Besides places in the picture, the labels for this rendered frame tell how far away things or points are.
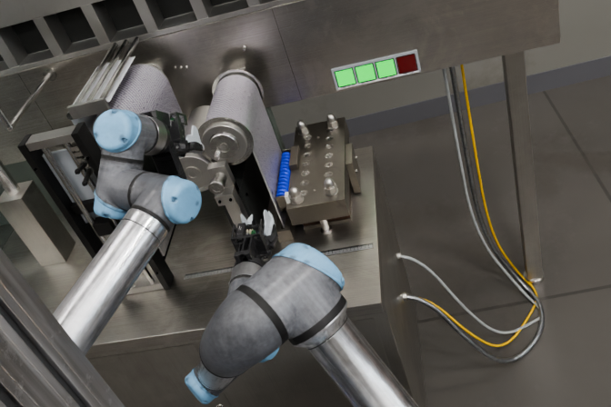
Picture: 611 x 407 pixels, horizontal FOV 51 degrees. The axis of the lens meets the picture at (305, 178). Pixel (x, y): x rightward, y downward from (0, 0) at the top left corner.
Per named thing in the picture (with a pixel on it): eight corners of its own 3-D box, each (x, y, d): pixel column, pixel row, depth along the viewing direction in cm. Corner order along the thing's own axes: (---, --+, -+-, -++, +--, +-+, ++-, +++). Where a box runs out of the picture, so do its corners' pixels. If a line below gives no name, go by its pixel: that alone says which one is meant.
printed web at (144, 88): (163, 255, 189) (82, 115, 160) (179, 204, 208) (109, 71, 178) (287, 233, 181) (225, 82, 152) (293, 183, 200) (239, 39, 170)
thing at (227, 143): (244, 147, 160) (225, 163, 164) (245, 143, 162) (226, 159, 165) (221, 129, 157) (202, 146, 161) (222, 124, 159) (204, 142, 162)
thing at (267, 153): (274, 204, 174) (252, 151, 164) (280, 154, 193) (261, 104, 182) (275, 203, 174) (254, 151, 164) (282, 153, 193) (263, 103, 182)
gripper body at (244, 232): (263, 216, 148) (257, 253, 139) (274, 243, 153) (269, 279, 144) (232, 222, 150) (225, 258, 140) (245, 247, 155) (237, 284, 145)
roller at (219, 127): (210, 166, 166) (195, 130, 159) (225, 114, 186) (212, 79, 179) (252, 158, 163) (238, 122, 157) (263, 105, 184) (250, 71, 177)
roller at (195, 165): (180, 195, 173) (162, 162, 166) (197, 143, 193) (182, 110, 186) (221, 188, 171) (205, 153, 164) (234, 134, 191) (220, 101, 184)
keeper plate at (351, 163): (354, 193, 186) (345, 163, 180) (354, 173, 194) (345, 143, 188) (362, 192, 186) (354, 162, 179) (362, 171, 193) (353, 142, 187)
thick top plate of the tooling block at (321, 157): (292, 225, 173) (285, 209, 169) (300, 142, 204) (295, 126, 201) (349, 215, 170) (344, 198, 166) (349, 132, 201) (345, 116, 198)
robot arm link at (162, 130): (162, 150, 119) (123, 158, 121) (172, 152, 124) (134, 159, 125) (155, 111, 120) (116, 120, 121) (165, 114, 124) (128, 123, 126)
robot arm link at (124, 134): (85, 152, 110) (93, 103, 110) (117, 155, 121) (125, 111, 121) (126, 158, 109) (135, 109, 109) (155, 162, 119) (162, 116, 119)
